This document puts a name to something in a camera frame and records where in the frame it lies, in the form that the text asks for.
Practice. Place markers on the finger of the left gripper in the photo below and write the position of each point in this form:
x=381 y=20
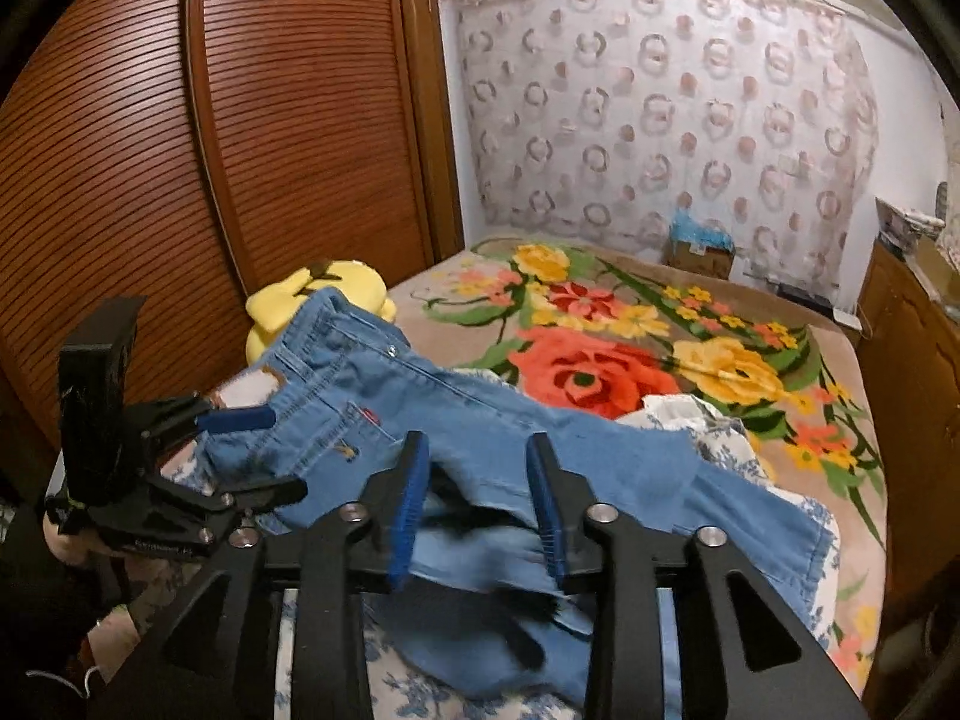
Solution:
x=225 y=510
x=181 y=418

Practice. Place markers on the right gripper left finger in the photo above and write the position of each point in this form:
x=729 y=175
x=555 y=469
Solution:
x=213 y=652

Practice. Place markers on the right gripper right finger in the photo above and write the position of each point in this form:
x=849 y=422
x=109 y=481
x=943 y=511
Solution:
x=743 y=653

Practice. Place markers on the blue denim jeans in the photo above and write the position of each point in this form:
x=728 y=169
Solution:
x=480 y=611

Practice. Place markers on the blue floral white quilt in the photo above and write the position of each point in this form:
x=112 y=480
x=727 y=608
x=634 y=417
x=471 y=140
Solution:
x=402 y=690

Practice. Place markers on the floral bed blanket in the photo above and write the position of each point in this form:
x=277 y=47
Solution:
x=588 y=329

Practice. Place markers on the brown louvered wardrobe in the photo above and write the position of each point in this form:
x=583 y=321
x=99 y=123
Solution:
x=189 y=152

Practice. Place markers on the cardboard box with blue cloth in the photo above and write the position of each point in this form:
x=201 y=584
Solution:
x=701 y=249

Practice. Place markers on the wooden sideboard cabinet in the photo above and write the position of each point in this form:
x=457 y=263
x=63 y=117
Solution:
x=909 y=363

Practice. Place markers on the patterned lace curtain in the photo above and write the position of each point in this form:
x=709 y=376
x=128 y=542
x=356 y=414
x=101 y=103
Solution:
x=614 y=121

